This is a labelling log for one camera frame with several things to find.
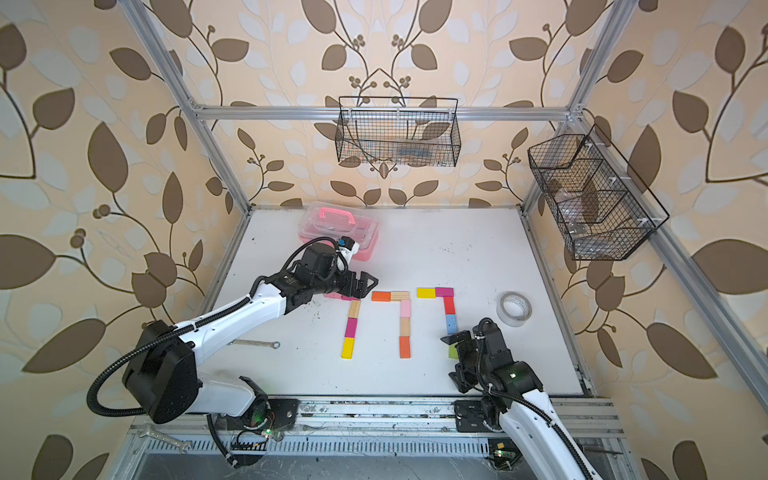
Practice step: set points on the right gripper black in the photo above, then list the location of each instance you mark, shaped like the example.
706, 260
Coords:
464, 379

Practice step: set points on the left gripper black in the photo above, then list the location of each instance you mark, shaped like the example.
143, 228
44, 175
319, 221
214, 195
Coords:
360, 290

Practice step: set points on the wooden block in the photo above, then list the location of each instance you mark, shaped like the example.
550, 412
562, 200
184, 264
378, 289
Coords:
405, 327
400, 296
354, 309

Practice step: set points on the orange block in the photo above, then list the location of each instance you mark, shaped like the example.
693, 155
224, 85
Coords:
381, 296

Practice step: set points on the magenta block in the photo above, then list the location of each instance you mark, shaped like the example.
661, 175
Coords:
351, 327
442, 292

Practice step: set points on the blue block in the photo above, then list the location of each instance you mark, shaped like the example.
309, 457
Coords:
451, 324

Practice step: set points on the red block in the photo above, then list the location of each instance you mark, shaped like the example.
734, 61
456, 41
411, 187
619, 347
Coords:
449, 306

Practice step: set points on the pink plastic toolbox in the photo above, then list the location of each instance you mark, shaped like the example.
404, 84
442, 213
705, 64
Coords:
328, 220

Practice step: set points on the yellow block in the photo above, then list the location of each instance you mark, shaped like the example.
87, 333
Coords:
426, 293
348, 348

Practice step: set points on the red-orange block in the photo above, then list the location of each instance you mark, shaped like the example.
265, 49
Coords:
404, 347

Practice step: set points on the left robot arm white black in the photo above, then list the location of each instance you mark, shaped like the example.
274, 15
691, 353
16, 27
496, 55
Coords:
161, 372

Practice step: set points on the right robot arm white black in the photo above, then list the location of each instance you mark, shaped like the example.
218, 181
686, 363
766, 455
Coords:
513, 402

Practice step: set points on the white tape roll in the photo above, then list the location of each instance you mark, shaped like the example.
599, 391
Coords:
513, 309

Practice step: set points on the small silver wrench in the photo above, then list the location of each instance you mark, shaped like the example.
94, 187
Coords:
256, 343

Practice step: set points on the large silver wrench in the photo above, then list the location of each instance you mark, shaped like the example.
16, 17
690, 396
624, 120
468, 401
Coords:
147, 431

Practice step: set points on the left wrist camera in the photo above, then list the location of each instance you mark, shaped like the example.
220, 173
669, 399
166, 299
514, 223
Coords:
324, 257

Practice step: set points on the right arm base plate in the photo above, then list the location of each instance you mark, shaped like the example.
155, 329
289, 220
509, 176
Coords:
476, 416

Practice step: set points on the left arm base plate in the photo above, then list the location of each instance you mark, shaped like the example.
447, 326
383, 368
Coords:
273, 414

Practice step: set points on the back wire basket black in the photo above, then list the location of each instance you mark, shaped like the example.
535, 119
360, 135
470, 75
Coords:
416, 131

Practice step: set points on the wire basket black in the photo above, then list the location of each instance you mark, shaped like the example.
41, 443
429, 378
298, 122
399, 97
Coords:
416, 131
603, 211

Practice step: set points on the right wire basket black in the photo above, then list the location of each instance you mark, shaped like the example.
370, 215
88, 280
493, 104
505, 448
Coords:
603, 211

